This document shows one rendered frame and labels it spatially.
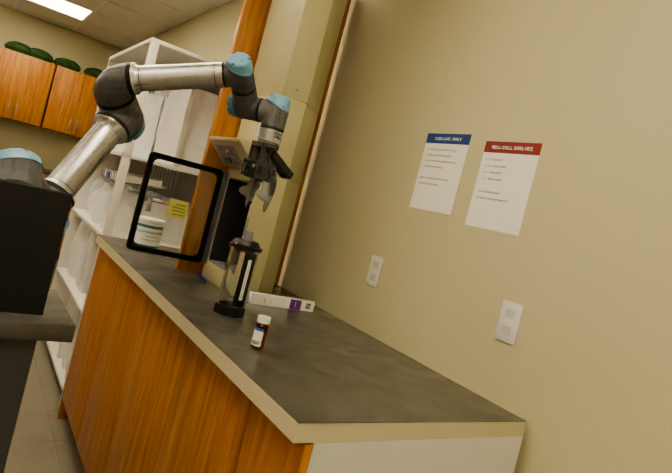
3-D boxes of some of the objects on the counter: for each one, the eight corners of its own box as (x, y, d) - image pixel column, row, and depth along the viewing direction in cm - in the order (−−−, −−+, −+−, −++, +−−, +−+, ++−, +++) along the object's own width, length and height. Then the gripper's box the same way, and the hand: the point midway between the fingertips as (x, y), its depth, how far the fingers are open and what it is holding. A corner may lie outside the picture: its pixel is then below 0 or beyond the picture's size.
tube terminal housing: (253, 283, 246) (296, 115, 245) (287, 303, 219) (336, 115, 218) (201, 274, 232) (246, 97, 230) (230, 295, 205) (282, 94, 204)
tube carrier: (253, 315, 176) (269, 250, 175) (226, 314, 168) (243, 246, 167) (232, 305, 183) (248, 242, 182) (205, 303, 175) (222, 238, 174)
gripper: (242, 137, 174) (225, 201, 174) (271, 142, 164) (253, 210, 165) (262, 144, 180) (246, 206, 180) (291, 149, 171) (274, 214, 171)
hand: (257, 206), depth 175 cm, fingers open, 8 cm apart
